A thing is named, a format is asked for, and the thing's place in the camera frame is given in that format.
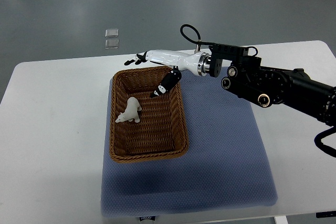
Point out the lower floor plate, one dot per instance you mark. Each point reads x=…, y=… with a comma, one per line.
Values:
x=112, y=43

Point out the floor plate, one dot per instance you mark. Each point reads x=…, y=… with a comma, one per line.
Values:
x=112, y=43
x=111, y=32

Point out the brown wicker basket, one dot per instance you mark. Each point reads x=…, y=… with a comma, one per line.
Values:
x=161, y=132

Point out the upper floor plate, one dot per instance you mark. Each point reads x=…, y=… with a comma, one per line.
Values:
x=111, y=32

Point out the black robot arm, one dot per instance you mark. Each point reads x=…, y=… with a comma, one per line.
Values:
x=265, y=86

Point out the black table control panel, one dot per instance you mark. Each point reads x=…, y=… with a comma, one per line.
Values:
x=328, y=214

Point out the white bear figurine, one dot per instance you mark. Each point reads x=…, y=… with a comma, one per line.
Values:
x=131, y=112

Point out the blue quilted mat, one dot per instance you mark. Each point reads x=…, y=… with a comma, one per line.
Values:
x=226, y=165

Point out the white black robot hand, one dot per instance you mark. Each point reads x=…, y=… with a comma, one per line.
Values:
x=197, y=64

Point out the black label tag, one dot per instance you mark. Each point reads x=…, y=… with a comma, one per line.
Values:
x=149, y=218

